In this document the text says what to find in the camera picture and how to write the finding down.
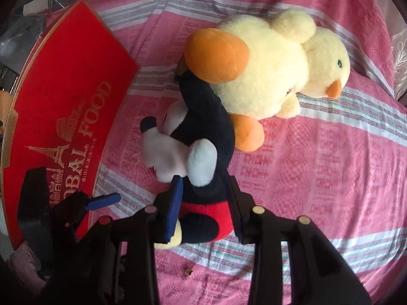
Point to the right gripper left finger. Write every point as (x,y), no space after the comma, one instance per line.
(119,266)

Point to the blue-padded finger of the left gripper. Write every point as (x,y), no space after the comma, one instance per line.
(102,201)

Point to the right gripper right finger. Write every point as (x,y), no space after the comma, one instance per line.
(318,272)

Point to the black red mouse plush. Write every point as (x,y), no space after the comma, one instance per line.
(196,143)

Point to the yellow chick plush toy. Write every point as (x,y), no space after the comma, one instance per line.
(257,67)

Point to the red gift box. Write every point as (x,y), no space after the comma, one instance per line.
(66,100)

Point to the clear plastic bag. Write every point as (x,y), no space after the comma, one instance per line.
(21,28)

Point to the beige floral curtain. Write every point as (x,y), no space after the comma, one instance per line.
(398,45)

